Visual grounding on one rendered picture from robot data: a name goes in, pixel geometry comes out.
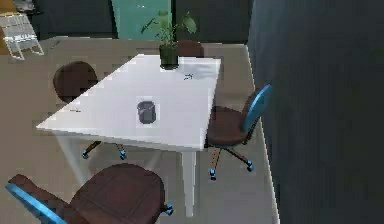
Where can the brown and blue office chair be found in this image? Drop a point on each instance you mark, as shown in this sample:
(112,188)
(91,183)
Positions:
(190,48)
(74,80)
(230,125)
(120,196)

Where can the dark grey cup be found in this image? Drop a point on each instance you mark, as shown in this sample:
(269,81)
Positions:
(146,112)

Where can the teal door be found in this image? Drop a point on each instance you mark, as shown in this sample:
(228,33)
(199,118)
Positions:
(141,18)

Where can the white table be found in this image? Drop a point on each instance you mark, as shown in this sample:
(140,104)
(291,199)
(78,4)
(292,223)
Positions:
(113,113)

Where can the green potted house plant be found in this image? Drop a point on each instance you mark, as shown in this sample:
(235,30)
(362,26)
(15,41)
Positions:
(168,50)

